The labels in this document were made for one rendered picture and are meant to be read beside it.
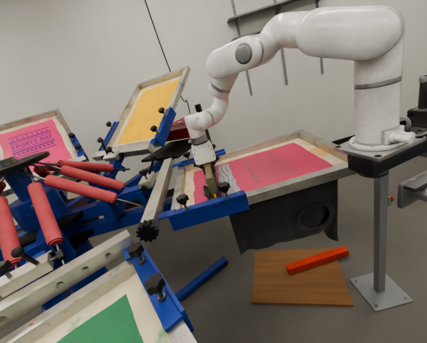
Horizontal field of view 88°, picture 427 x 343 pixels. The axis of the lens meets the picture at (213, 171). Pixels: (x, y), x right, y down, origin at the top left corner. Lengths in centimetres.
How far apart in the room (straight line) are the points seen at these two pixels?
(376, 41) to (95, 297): 90
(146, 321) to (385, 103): 76
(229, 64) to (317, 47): 24
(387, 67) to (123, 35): 282
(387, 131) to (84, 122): 316
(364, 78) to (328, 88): 284
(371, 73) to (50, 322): 99
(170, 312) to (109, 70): 290
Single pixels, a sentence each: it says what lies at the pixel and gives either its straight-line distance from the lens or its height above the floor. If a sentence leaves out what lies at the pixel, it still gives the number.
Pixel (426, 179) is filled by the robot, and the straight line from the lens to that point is 73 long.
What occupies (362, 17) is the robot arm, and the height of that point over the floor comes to 144.
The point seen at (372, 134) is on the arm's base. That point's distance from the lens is 70.
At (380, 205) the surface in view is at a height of 64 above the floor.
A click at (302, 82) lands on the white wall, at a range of 333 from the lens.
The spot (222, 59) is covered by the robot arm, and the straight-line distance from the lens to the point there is 73.
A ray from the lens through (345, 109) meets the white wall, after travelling 369.
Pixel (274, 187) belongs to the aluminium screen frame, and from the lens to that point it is 85.
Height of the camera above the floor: 141
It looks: 22 degrees down
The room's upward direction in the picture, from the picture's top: 17 degrees counter-clockwise
